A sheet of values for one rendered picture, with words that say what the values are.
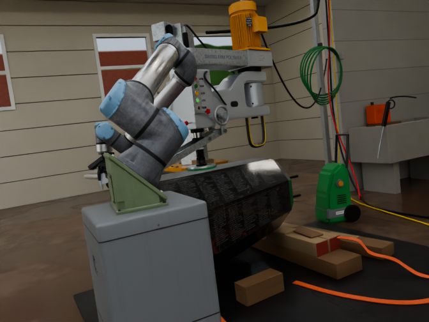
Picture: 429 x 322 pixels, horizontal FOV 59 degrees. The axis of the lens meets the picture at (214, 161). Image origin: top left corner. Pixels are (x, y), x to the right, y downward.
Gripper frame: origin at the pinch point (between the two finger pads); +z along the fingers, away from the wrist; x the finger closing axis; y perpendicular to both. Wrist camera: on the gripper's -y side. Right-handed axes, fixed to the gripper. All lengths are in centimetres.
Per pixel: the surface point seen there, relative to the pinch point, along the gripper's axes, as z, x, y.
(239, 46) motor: -98, 120, 57
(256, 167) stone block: -1, 90, 72
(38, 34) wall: -252, 449, -425
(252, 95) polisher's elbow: -58, 124, 65
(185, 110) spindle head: -45, 67, 27
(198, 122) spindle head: -36, 65, 37
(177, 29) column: -123, 132, 0
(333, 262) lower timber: 63, 69, 124
